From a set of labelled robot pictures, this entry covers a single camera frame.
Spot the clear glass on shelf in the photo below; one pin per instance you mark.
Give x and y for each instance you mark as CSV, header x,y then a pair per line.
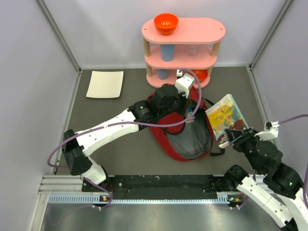
x,y
192,50

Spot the white paper sheet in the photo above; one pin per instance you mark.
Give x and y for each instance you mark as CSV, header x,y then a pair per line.
x,y
105,85

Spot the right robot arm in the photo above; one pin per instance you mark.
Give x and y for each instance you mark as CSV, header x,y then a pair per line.
x,y
290,211

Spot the blue cup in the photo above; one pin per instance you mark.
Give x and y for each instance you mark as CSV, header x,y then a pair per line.
x,y
167,52
162,73

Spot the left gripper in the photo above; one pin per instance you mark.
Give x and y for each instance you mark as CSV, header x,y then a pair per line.
x,y
186,103

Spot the blue illustrated children's book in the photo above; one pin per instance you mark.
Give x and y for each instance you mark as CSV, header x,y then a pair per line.
x,y
190,115

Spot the orange bowl on top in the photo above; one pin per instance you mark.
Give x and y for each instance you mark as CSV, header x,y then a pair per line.
x,y
166,23

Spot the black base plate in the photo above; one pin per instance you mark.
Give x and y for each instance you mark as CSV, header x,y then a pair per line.
x,y
166,186

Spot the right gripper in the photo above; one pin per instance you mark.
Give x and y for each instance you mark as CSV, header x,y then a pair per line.
x,y
235,134

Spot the orange bowl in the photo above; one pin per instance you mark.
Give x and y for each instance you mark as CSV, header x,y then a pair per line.
x,y
166,23
201,74

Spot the brown cover book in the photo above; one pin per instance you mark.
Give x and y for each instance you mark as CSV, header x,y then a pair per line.
x,y
223,115

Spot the lower blue cup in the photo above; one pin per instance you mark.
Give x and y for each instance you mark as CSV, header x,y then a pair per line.
x,y
162,73

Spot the orange bowl on bottom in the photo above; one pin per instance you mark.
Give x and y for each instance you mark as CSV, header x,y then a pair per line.
x,y
201,74

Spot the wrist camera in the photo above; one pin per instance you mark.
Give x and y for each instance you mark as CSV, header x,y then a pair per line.
x,y
184,82
270,131

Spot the grey cable duct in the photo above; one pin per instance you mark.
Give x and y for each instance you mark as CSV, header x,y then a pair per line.
x,y
103,198

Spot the aluminium frame rail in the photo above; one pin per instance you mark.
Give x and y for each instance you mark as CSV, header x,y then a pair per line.
x,y
60,184

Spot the pink three-tier shelf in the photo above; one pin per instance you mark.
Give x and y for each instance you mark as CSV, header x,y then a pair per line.
x,y
206,33

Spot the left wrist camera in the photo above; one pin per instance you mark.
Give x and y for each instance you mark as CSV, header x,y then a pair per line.
x,y
184,82

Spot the upper blue cup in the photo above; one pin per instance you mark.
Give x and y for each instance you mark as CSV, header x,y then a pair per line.
x,y
167,52

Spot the red student backpack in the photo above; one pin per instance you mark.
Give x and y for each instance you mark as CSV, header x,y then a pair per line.
x,y
191,140

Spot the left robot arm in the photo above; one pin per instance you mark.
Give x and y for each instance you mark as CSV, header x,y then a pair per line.
x,y
143,114

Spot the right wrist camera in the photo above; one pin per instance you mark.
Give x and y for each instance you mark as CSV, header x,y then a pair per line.
x,y
270,131

